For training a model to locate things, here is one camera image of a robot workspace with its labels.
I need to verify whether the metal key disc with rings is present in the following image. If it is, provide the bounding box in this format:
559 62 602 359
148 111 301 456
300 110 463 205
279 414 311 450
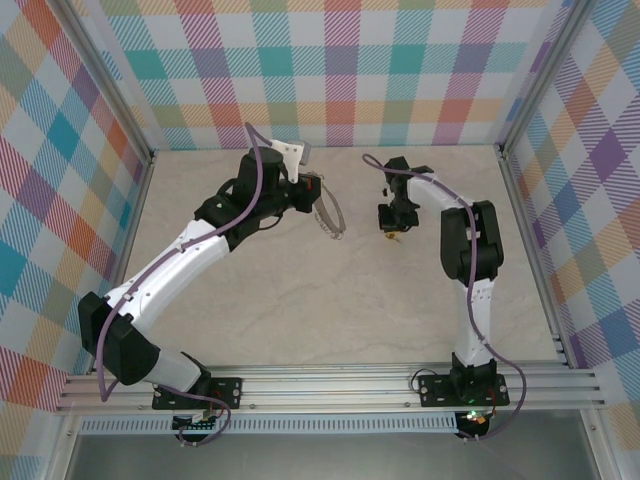
312 185 347 242

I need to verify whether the long aluminium base rail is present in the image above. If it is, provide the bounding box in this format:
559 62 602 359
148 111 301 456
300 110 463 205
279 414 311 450
54 363 607 415

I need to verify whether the aluminium side rail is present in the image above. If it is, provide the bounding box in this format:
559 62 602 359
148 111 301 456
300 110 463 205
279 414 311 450
87 152 157 376
497 147 576 371

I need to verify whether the white slotted cable tray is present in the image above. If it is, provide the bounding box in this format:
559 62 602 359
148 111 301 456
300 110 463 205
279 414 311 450
79 417 459 435

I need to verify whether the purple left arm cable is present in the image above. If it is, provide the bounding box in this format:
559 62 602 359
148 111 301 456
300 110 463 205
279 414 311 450
98 122 282 449

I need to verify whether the aluminium corner post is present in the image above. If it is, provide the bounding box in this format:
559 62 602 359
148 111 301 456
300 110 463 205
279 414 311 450
497 0 589 161
57 0 159 166

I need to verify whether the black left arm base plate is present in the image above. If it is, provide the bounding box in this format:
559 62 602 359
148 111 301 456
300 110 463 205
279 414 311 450
152 377 245 411

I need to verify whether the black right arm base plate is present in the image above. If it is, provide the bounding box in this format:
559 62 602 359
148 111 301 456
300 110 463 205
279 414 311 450
418 372 510 407

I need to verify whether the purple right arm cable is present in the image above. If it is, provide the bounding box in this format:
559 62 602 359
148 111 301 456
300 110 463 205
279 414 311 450
362 153 529 444

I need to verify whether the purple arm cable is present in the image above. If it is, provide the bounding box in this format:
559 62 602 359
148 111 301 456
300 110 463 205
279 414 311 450
98 122 282 449
362 153 529 444

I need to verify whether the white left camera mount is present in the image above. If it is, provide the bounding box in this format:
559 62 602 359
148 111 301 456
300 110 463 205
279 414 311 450
269 138 304 185

